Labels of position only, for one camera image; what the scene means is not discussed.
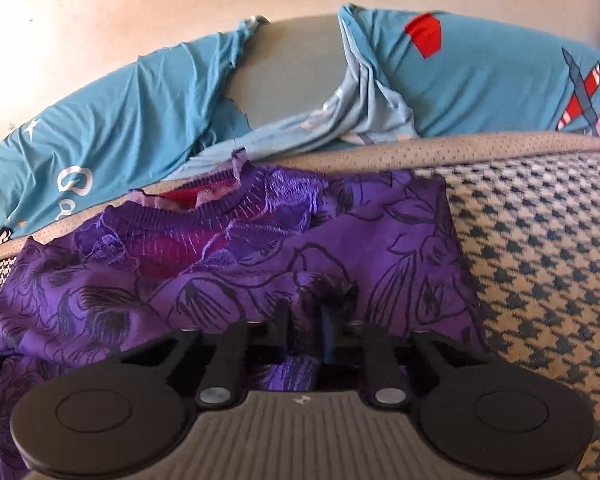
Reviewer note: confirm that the blue printed cover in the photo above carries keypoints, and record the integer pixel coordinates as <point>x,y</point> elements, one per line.
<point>130,110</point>

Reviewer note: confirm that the grey backrest cushion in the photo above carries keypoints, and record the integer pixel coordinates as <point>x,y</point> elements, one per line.
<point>290,70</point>

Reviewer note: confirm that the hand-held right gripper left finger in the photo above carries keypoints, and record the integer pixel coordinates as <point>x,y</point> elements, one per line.
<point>282,332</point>

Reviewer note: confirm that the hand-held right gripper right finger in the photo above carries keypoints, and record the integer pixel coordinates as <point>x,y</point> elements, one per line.
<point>330,340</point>

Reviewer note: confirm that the purple floral sweater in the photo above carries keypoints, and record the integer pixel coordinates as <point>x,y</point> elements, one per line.
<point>230,270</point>

